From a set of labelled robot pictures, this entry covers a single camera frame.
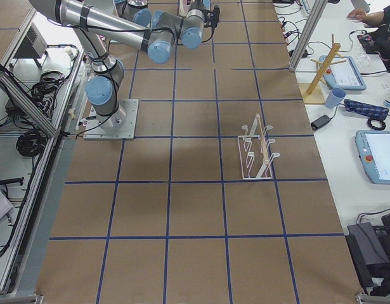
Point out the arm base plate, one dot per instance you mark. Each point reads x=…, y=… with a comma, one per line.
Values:
x=121, y=125

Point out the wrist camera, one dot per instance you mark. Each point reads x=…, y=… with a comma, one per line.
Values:
x=213, y=17

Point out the wooden mug tree stand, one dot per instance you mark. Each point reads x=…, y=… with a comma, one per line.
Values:
x=312, y=93

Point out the white wire cup rack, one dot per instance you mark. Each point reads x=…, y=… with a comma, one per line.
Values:
x=256, y=159

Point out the blue teach pendant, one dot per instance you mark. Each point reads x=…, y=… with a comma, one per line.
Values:
x=344, y=74
x=374, y=152

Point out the aluminium frame post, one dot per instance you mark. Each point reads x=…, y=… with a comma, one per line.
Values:
x=311, y=23

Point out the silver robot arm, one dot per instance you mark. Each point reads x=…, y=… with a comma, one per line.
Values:
x=135, y=11
x=156, y=37

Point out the near blue teach pendant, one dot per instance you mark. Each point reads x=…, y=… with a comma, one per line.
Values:
x=374, y=152

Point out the far blue teach pendant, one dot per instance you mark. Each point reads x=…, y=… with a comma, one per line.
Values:
x=344, y=74

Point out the person's hand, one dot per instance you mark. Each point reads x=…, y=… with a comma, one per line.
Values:
x=357, y=14

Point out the blue plaid cloth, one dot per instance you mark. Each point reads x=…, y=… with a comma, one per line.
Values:
x=367, y=110

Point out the black power adapter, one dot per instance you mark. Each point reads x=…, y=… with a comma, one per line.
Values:
x=320, y=122

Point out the blue cup on desk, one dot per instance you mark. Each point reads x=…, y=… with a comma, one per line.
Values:
x=335, y=96

